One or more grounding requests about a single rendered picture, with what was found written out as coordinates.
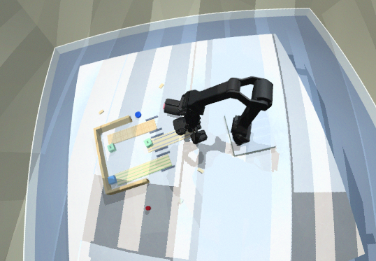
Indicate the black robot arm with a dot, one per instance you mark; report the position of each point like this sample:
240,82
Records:
193,102

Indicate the green cube with black x marks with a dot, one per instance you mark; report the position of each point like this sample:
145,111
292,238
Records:
148,143

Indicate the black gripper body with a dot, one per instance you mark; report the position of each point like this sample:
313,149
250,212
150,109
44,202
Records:
197,136

